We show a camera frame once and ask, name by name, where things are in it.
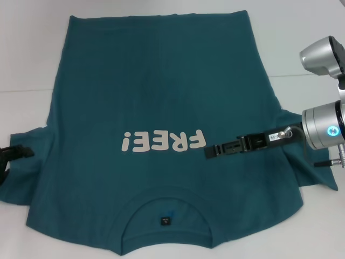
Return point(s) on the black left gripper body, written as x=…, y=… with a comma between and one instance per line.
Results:
x=5, y=159

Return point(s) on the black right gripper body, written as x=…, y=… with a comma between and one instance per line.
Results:
x=269, y=139

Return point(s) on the teal t-shirt with FREE print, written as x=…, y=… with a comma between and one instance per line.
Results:
x=161, y=81

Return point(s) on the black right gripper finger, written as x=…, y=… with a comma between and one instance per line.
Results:
x=218, y=150

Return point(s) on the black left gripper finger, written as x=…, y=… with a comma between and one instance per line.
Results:
x=24, y=151

